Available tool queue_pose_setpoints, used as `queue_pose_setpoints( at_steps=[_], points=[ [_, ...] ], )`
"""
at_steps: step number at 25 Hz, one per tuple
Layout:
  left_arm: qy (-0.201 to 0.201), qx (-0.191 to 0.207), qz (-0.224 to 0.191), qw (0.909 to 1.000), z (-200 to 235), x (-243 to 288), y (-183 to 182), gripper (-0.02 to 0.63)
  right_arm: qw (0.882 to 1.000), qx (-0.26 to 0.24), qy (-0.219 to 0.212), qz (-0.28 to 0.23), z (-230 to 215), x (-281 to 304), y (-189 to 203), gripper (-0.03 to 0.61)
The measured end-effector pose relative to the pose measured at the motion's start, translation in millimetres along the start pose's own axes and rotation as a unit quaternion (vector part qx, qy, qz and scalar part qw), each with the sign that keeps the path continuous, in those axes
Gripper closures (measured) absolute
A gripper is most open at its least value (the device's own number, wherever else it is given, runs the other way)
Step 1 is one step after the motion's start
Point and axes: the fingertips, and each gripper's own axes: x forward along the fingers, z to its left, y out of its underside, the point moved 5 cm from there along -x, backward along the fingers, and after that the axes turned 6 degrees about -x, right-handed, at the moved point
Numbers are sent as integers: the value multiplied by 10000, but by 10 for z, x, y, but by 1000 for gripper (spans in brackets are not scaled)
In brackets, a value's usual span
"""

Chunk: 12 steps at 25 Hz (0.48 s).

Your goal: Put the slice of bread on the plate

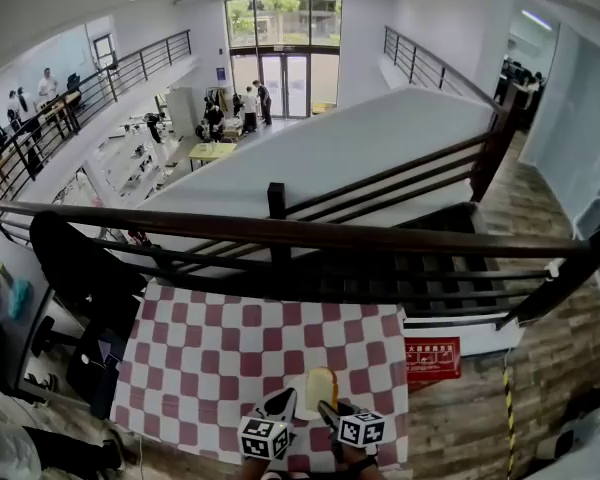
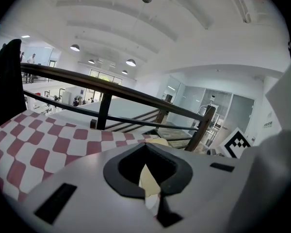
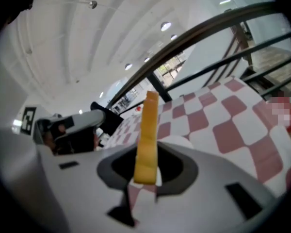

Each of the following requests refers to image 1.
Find glass entrance door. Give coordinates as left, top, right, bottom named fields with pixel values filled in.
left=223, top=0, right=343, bottom=120

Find person's left forearm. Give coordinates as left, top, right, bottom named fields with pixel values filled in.
left=240, top=456, right=273, bottom=480

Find black jacket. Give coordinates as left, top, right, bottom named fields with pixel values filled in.
left=28, top=210, right=149, bottom=322

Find white table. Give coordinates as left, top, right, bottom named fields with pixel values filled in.
left=527, top=392, right=600, bottom=480

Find dark staircase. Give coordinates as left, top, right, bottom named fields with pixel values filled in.
left=299, top=201, right=512, bottom=319

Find red white checkered tablecloth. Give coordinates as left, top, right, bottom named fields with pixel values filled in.
left=109, top=277, right=410, bottom=469

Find yellow table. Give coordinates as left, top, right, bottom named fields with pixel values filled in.
left=187, top=142, right=238, bottom=173

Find black white shoes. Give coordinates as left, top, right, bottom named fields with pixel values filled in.
left=25, top=371, right=62, bottom=395

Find black bag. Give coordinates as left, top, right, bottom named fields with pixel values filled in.
left=64, top=317, right=134, bottom=420

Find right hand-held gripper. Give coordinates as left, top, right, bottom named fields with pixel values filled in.
left=317, top=399, right=387, bottom=458

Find strip ceiling light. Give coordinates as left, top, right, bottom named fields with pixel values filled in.
left=520, top=8, right=554, bottom=33

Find person's right forearm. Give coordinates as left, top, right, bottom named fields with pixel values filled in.
left=335, top=445, right=382, bottom=480

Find red sign box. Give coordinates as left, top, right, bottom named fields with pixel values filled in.
left=403, top=336, right=463, bottom=382

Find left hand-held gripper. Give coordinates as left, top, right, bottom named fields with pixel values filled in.
left=237, top=387, right=299, bottom=462

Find dark wooden railing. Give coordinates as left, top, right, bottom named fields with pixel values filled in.
left=0, top=82, right=600, bottom=332

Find yellow black striped cable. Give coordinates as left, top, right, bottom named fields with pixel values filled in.
left=501, top=366, right=517, bottom=480

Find black monitor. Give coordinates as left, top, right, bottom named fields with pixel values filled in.
left=0, top=247, right=56, bottom=397

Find white cabinet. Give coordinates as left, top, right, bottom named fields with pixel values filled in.
left=165, top=86, right=202, bottom=140

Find slice of bread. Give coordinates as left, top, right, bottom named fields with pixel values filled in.
left=304, top=366, right=339, bottom=414

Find black balcony railing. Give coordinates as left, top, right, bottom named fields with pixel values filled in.
left=382, top=25, right=502, bottom=115
left=0, top=29, right=193, bottom=204

